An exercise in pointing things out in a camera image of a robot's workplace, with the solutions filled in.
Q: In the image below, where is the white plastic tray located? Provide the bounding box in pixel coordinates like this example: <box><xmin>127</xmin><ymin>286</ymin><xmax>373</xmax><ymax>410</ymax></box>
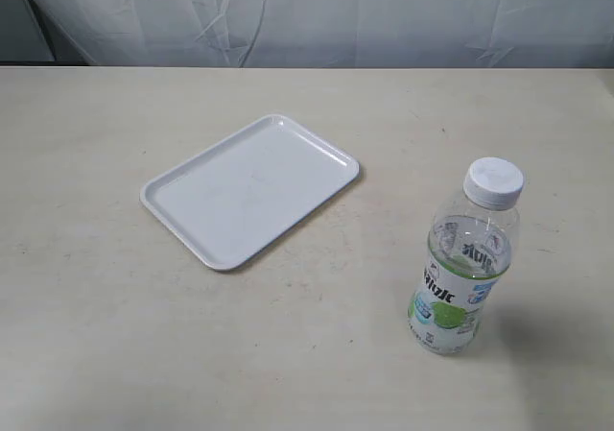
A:
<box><xmin>140</xmin><ymin>114</ymin><xmax>360</xmax><ymax>272</ymax></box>

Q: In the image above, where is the white backdrop cloth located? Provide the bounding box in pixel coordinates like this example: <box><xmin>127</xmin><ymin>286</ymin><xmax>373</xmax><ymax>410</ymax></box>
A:
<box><xmin>1</xmin><ymin>0</ymin><xmax>613</xmax><ymax>68</ymax></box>

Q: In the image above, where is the clear water bottle green label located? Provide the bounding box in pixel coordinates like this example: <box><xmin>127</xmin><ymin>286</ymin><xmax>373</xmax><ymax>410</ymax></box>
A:
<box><xmin>408</xmin><ymin>157</ymin><xmax>525</xmax><ymax>355</ymax></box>

